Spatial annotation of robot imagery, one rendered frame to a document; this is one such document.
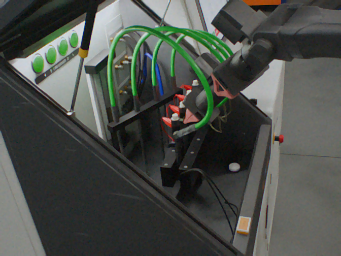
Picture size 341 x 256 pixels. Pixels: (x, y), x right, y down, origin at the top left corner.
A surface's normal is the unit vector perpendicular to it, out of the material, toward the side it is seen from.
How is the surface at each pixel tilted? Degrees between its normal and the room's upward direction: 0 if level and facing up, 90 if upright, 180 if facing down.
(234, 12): 47
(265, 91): 0
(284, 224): 0
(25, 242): 90
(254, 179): 0
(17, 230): 90
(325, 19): 28
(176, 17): 90
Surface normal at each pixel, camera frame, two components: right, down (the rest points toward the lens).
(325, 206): -0.09, -0.85
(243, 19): 0.08, -0.21
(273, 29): -0.54, -0.65
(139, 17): -0.30, 0.51
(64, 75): 0.95, 0.08
